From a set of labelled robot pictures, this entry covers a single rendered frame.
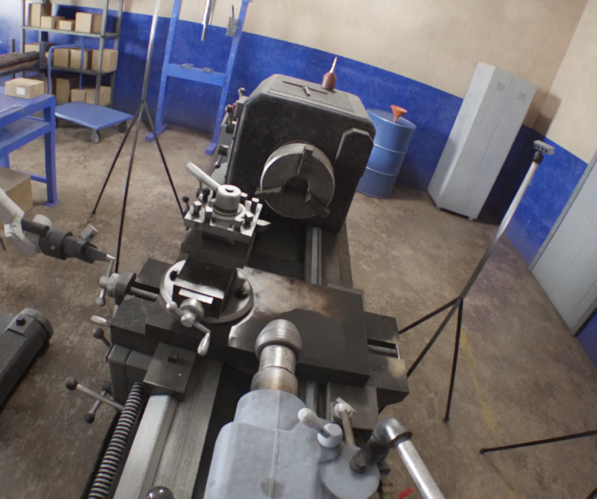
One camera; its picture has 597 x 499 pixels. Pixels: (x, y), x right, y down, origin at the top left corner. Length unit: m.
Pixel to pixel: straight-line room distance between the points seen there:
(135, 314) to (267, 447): 0.62
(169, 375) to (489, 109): 4.33
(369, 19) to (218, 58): 1.83
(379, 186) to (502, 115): 1.70
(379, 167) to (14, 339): 3.69
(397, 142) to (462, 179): 1.03
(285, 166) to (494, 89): 3.64
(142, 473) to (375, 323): 0.79
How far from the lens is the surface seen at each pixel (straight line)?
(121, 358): 1.05
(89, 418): 1.23
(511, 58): 5.31
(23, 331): 1.96
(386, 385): 1.07
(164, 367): 0.94
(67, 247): 1.17
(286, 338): 0.70
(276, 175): 1.32
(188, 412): 0.92
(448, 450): 2.27
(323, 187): 1.33
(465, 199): 4.98
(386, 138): 4.23
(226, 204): 0.95
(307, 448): 0.54
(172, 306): 0.85
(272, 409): 0.58
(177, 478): 0.85
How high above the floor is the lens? 1.63
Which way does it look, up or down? 32 degrees down
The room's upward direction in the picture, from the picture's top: 17 degrees clockwise
